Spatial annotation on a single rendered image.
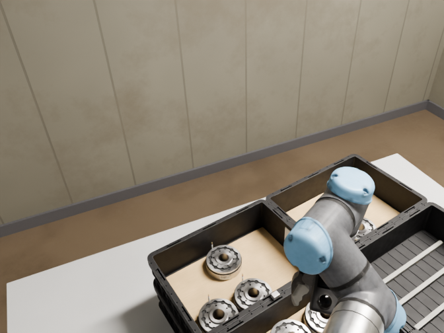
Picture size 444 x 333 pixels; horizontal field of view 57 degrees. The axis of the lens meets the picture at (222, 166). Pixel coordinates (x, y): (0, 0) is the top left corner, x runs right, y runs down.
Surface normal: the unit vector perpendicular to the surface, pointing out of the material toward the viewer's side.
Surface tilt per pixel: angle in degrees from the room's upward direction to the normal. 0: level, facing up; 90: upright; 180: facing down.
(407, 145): 0
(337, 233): 42
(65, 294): 0
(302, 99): 90
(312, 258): 88
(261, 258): 0
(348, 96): 90
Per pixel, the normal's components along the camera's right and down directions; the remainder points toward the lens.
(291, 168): -0.04, -0.79
